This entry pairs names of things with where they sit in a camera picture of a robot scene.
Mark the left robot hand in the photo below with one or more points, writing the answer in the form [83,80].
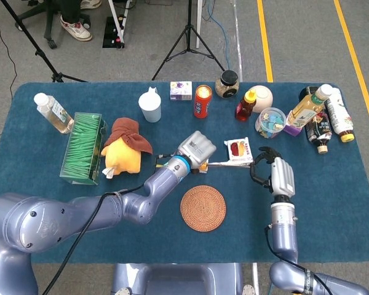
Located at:
[198,147]

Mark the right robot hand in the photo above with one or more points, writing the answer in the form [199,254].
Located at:
[283,176]

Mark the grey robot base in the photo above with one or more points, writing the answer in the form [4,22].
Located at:
[178,279]

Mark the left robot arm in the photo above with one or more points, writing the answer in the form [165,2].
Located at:
[160,184]

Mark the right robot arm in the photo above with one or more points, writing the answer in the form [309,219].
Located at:
[283,227]

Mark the white snack packet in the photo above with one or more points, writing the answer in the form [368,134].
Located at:
[238,147]

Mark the orange soda can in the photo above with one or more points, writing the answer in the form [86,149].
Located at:
[203,103]

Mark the purple box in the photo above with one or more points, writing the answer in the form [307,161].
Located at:
[292,129]

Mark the clear tub of coloured clips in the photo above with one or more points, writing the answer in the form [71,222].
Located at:
[270,123]

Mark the black drink bottle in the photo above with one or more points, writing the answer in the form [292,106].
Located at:
[318,129]

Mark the purple tissue pack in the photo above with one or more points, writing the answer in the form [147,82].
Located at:
[180,90]

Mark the honey bear bottle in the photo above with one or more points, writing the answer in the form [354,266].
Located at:
[244,107]

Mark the round woven coaster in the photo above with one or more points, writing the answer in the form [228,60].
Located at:
[203,209]

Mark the light blue plastic cup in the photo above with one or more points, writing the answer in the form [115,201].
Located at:
[150,106]

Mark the yellow tea bottle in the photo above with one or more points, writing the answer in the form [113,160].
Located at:
[304,110]

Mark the glass jar black lid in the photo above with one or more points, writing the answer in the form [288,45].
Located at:
[227,84]

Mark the blue table cloth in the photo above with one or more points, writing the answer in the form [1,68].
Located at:
[233,230]

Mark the brown cloth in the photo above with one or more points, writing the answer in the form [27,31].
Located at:
[126,132]

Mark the yellow plush toy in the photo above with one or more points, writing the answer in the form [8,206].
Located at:
[123,159]

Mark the cream white bowl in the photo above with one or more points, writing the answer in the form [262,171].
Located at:
[264,98]

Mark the white floral bottle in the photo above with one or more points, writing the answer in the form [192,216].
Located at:
[338,113]

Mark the clear green tea box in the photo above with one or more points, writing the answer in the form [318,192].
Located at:
[80,147]

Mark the black tripod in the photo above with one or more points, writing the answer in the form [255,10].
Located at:
[189,27]
[27,33]

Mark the white pole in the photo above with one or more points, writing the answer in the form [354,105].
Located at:
[199,24]

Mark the black power strip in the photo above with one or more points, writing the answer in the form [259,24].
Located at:
[112,33]

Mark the clear tea bottle white cap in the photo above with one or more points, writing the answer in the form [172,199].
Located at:
[53,113]

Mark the person's white red sneaker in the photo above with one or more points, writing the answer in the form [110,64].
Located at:
[77,30]

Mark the black office chair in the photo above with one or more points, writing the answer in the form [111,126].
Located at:
[49,21]

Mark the white metal frame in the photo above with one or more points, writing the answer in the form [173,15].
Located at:
[118,21]

